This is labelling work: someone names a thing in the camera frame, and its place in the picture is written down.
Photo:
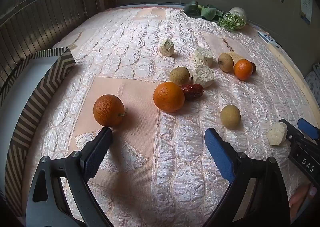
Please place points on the napa cabbage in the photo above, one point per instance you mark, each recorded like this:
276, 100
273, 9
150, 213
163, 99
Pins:
233, 18

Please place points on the small orange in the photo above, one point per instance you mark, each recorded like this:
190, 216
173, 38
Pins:
243, 69

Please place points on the wall calendar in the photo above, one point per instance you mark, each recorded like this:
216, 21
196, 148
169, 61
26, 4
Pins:
306, 4

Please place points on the striped cardboard box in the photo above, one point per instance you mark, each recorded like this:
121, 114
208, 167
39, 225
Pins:
37, 97

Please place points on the orange with stem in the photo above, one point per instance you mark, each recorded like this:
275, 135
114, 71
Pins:
108, 110

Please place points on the wrinkled red jujube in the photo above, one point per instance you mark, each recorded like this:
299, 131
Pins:
192, 91

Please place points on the brown longan with stem tip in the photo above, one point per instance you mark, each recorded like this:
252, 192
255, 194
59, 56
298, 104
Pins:
225, 61

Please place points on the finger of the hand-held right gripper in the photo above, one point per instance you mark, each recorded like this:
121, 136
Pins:
308, 128
292, 133

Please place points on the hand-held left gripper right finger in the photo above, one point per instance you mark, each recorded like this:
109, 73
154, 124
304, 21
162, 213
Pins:
218, 152

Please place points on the pink quilted bedspread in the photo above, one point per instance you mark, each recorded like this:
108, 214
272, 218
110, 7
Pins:
150, 41

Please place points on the large orange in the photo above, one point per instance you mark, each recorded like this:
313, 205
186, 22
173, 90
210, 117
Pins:
168, 97

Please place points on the green bok choy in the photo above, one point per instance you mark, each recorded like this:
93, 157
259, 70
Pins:
200, 11

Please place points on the speckled grey cloth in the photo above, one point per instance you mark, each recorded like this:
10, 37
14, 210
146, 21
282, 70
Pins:
313, 76

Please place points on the black and white card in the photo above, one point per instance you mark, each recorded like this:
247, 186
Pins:
269, 38

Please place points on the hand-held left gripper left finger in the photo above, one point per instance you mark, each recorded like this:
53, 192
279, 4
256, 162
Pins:
96, 153

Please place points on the round tan longan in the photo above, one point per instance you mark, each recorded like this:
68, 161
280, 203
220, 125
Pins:
179, 75
230, 116

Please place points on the smooth red jujube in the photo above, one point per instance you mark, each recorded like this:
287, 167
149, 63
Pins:
254, 67

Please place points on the greenish white cut chunk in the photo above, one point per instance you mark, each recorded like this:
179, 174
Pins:
167, 47

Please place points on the white hexagonal cut chunk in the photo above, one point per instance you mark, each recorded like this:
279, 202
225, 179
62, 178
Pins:
203, 76

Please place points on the small white cut chunk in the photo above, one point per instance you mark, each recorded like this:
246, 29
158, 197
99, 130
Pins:
277, 134

